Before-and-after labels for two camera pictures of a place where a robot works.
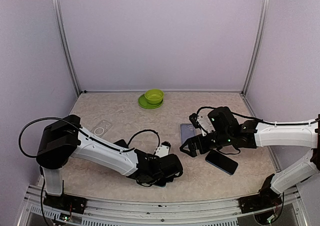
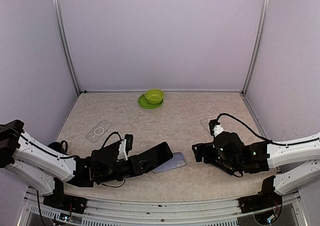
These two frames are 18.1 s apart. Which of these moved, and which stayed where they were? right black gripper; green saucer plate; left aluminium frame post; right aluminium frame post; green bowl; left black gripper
Moved: right black gripper; left black gripper
Stayed: green bowl; green saucer plate; right aluminium frame post; left aluminium frame post
